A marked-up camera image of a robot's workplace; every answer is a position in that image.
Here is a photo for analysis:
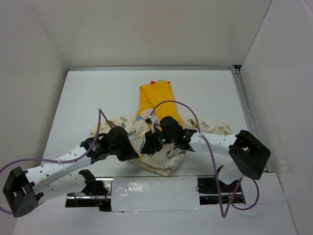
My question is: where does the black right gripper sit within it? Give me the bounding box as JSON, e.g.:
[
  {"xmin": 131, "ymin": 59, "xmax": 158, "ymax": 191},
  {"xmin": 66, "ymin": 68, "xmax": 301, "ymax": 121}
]
[{"xmin": 141, "ymin": 127, "xmax": 177, "ymax": 154}]

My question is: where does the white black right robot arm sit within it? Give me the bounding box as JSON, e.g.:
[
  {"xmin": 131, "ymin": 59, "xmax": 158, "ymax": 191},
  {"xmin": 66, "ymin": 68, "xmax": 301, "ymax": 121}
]
[{"xmin": 141, "ymin": 116, "xmax": 271, "ymax": 192}]

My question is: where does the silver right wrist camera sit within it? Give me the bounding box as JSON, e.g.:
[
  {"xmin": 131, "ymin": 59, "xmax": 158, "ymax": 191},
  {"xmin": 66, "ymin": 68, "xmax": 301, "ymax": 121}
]
[{"xmin": 145, "ymin": 115, "xmax": 158, "ymax": 134}]

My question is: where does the cream yellow dinosaur print jacket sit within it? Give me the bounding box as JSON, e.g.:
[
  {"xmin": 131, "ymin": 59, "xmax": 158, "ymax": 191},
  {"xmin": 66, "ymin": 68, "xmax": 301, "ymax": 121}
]
[{"xmin": 88, "ymin": 78, "xmax": 231, "ymax": 177}]

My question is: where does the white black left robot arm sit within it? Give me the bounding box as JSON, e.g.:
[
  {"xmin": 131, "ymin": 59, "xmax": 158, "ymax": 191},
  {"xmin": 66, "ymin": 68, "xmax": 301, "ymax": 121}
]
[{"xmin": 2, "ymin": 127, "xmax": 139, "ymax": 218}]

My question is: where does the aluminium rail frame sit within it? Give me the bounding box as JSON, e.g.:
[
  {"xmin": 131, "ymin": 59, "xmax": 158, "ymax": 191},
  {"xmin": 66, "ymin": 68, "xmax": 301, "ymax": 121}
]
[{"xmin": 66, "ymin": 64, "xmax": 272, "ymax": 173}]

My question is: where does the white taped base cover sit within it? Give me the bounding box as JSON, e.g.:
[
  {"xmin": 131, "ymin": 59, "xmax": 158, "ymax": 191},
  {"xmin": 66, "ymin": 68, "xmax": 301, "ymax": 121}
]
[{"xmin": 111, "ymin": 176, "xmax": 201, "ymax": 212}]

